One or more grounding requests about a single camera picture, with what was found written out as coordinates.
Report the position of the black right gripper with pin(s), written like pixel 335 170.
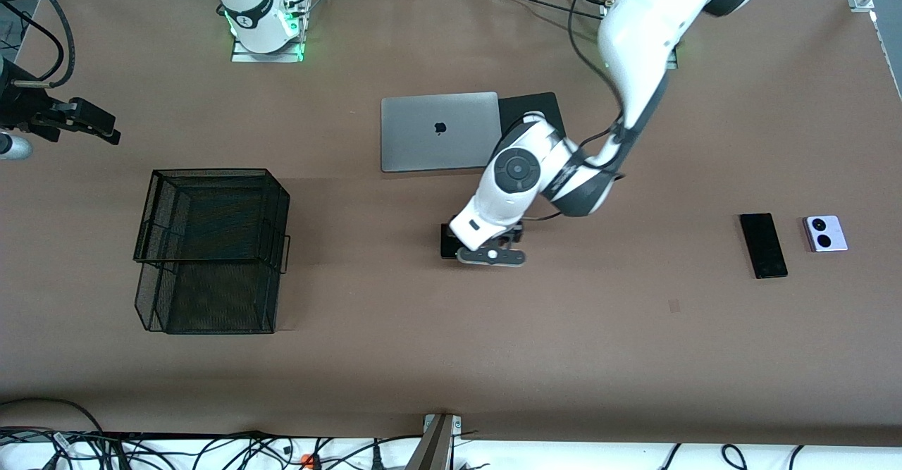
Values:
pixel 21 106

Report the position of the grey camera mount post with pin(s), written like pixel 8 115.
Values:
pixel 433 449

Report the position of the long black smartphone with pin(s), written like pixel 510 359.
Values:
pixel 763 246

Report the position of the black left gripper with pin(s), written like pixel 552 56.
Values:
pixel 517 236

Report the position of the black mesh two-tier tray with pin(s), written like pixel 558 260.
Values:
pixel 211 216

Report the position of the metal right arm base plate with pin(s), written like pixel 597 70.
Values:
pixel 268 57

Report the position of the black mouse pad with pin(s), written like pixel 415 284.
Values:
pixel 511 107

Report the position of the small black flip phone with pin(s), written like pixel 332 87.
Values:
pixel 448 241

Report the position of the lavender flip phone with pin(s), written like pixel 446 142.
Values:
pixel 835 241

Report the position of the silver closed laptop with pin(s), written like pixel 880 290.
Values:
pixel 423 146

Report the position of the aluminium corner bracket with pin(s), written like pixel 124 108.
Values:
pixel 861 1

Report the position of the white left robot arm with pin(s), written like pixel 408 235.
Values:
pixel 641 33

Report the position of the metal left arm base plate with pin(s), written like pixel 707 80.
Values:
pixel 674 63

